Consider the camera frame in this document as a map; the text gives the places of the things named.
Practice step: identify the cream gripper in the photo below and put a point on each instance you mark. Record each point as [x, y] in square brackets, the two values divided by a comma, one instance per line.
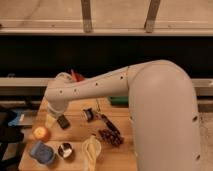
[49, 121]

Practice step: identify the black eraser block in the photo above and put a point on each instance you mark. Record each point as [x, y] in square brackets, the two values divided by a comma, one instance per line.
[63, 122]

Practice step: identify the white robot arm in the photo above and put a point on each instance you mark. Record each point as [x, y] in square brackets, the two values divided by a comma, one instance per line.
[162, 104]

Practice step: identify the red apple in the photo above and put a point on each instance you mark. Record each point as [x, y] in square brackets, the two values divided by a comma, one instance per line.
[41, 133]

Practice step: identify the blue sponge cloth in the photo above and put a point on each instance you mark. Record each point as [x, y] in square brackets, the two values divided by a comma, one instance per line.
[43, 153]

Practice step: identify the small steel cup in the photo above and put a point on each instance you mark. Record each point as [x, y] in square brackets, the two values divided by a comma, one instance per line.
[65, 150]

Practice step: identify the small black metal can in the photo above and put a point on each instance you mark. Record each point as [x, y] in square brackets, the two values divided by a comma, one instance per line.
[89, 114]

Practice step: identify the black chair at left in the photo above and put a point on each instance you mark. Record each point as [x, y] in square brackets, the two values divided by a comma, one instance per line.
[8, 134]

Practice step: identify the yellow banana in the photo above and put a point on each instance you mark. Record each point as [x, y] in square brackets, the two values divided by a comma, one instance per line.
[90, 152]

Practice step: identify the metal fork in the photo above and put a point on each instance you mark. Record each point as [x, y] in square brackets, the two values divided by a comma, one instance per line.
[98, 106]

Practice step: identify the red bowl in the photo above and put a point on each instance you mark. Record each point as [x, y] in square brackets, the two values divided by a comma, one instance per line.
[79, 77]

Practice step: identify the red spatula in bowl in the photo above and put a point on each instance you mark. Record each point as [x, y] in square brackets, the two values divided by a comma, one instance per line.
[73, 75]

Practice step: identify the green plastic bin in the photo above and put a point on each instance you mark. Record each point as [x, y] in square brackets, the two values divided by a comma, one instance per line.
[118, 100]

